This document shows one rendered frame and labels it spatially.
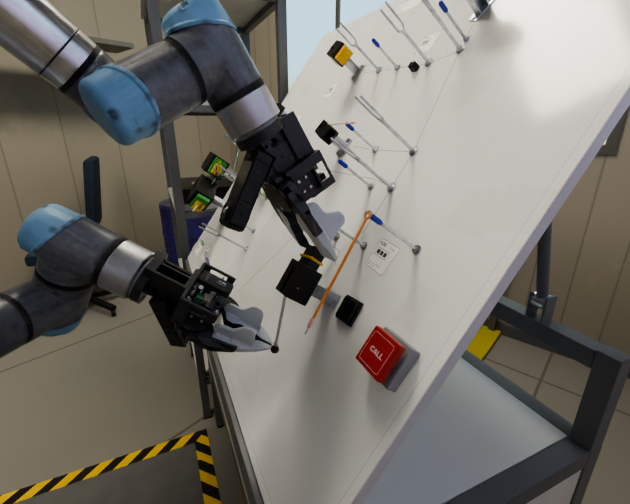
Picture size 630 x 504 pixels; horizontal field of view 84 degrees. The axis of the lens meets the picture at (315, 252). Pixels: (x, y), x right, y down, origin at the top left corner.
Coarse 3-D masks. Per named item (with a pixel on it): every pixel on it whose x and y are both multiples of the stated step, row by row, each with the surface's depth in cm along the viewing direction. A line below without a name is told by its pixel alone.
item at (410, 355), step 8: (384, 328) 45; (392, 336) 44; (408, 344) 42; (408, 352) 41; (416, 352) 41; (400, 360) 41; (408, 360) 41; (400, 368) 41; (408, 368) 41; (392, 376) 41; (400, 376) 41; (384, 384) 41; (392, 384) 41
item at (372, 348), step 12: (372, 336) 44; (384, 336) 42; (372, 348) 43; (384, 348) 41; (396, 348) 40; (360, 360) 43; (372, 360) 42; (384, 360) 41; (396, 360) 40; (372, 372) 41; (384, 372) 40
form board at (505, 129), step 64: (448, 0) 74; (512, 0) 58; (576, 0) 48; (320, 64) 122; (384, 64) 84; (448, 64) 64; (512, 64) 51; (576, 64) 43; (384, 128) 71; (448, 128) 56; (512, 128) 46; (576, 128) 39; (384, 192) 61; (448, 192) 50; (512, 192) 42; (192, 256) 136; (256, 256) 90; (448, 256) 45; (512, 256) 38; (320, 320) 59; (384, 320) 48; (448, 320) 41; (256, 384) 64; (320, 384) 52; (256, 448) 56; (320, 448) 46; (384, 448) 40
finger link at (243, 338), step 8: (216, 328) 51; (224, 328) 51; (232, 328) 51; (240, 328) 50; (248, 328) 50; (216, 336) 51; (224, 336) 52; (232, 336) 52; (240, 336) 51; (248, 336) 51; (232, 344) 52; (240, 344) 52; (248, 344) 52; (256, 344) 54; (264, 344) 54
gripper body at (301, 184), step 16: (272, 128) 45; (288, 128) 48; (240, 144) 46; (256, 144) 45; (272, 144) 50; (288, 144) 49; (304, 144) 49; (272, 160) 49; (288, 160) 49; (304, 160) 48; (320, 160) 49; (272, 176) 48; (288, 176) 47; (304, 176) 49; (320, 176) 51; (272, 192) 50; (304, 192) 50; (320, 192) 51; (288, 208) 49
